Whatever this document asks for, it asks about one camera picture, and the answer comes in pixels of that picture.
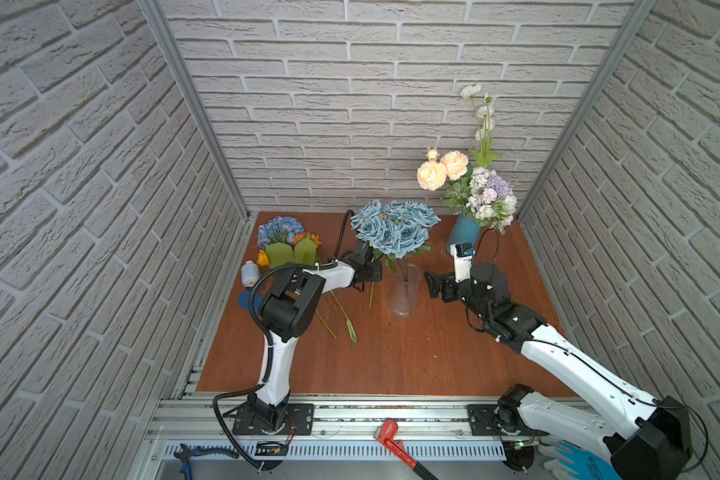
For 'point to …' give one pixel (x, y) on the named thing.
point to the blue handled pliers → (187, 454)
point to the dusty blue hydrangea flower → (397, 229)
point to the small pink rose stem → (371, 294)
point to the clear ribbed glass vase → (405, 289)
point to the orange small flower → (263, 259)
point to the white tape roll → (250, 273)
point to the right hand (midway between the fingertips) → (442, 267)
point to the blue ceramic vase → (466, 230)
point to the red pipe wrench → (387, 433)
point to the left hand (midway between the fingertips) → (379, 266)
